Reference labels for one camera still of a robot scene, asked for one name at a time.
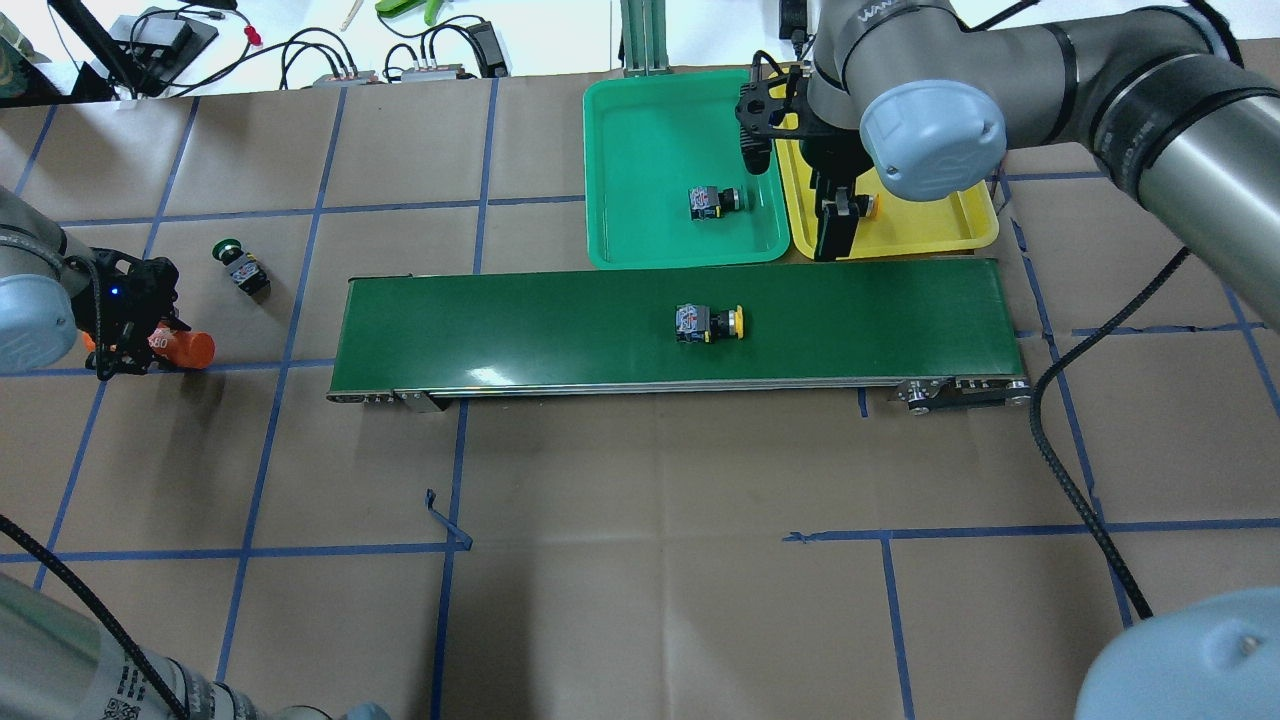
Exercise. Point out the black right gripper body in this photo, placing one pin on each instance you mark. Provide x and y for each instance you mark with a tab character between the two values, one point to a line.
828	158

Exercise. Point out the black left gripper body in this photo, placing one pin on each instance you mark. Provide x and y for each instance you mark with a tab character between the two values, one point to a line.
112	322

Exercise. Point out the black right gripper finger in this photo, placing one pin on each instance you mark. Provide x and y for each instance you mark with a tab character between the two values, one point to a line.
835	228

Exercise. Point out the green push button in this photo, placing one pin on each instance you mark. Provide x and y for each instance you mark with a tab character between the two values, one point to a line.
244	270
711	202

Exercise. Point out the yellow push button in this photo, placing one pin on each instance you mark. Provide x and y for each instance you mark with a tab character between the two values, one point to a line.
701	324
866	205

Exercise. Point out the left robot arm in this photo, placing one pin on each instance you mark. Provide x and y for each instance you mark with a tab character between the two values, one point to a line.
207	509

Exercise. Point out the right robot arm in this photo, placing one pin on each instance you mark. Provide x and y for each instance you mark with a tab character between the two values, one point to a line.
1161	99

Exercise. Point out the yellow plastic tray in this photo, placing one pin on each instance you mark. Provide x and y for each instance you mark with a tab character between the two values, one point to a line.
964	221

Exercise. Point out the green plastic tray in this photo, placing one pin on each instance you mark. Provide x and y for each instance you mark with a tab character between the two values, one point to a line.
647	141

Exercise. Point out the green conveyor belt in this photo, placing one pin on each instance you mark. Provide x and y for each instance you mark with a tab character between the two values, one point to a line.
935	331

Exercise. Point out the black power adapter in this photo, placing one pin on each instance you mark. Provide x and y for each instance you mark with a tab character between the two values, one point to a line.
492	62

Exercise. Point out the green grabber tool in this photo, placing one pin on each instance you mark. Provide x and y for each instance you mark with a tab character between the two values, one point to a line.
431	14

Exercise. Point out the aluminium frame post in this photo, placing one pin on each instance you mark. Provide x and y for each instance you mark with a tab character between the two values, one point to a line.
643	45

